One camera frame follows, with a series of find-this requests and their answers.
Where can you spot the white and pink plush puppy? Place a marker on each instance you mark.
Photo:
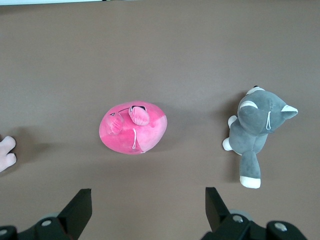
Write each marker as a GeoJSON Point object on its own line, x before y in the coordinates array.
{"type": "Point", "coordinates": [6, 155]}

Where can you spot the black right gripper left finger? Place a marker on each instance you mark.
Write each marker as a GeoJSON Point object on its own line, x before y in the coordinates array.
{"type": "Point", "coordinates": [70, 220]}

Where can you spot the round pink plush toy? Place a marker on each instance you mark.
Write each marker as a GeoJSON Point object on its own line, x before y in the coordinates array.
{"type": "Point", "coordinates": [140, 135]}

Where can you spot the grey and white plush husky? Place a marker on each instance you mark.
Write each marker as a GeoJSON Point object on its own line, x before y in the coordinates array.
{"type": "Point", "coordinates": [250, 135]}

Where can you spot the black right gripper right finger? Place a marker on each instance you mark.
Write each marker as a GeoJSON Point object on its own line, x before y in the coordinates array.
{"type": "Point", "coordinates": [220, 220]}

